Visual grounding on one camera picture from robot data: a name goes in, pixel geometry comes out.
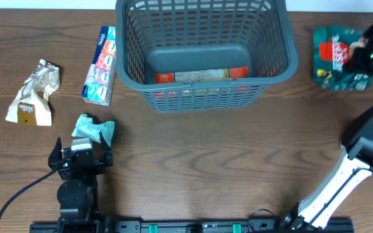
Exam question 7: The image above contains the colourful tissue pack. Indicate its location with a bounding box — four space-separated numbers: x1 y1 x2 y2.
81 26 116 106

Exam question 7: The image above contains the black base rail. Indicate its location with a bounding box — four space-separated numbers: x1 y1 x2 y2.
29 217 355 233

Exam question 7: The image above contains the grey plastic basket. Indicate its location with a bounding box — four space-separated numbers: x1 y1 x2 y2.
115 0 299 112

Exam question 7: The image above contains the orange snack bar packet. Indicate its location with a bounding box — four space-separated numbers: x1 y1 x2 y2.
153 66 249 99

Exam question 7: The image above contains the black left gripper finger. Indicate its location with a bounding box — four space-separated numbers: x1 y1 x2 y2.
99 132 113 167
48 137 64 171

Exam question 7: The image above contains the light green crumpled packet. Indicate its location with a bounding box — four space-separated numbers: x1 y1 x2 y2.
71 114 115 146

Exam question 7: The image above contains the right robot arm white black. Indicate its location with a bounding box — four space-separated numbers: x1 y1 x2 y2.
280 24 373 231

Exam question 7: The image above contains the beige paper snack bag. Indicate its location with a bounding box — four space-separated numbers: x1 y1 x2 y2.
5 59 60 126

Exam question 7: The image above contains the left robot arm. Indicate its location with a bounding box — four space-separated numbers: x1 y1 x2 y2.
48 133 113 221

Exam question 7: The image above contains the green Nescafe coffee pouch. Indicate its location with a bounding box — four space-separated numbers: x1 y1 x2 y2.
313 25 372 91

